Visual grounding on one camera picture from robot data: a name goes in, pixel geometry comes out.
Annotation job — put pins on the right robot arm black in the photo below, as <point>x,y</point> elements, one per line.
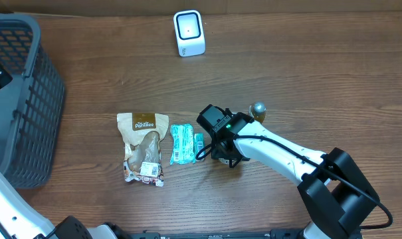
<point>335,192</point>

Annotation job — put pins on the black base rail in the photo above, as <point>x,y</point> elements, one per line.
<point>272,234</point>

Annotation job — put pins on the teal white pouch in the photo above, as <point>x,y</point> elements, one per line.
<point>183,144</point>

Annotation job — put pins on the white barcode scanner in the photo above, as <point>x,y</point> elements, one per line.
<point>189,33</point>

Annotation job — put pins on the brown snack packet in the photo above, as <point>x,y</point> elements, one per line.
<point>142,134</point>

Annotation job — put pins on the yellow dish soap bottle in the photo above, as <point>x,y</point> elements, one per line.
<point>257,110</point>

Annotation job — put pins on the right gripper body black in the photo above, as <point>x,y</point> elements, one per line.
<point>220,153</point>

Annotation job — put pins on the green lid jar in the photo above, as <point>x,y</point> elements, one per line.
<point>225,161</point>

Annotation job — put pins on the small teal white box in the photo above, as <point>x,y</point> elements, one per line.
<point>199,143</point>

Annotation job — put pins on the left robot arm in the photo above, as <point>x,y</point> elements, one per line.
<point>17,218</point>

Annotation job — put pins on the grey plastic shopping basket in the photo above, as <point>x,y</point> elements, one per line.
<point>38,92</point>

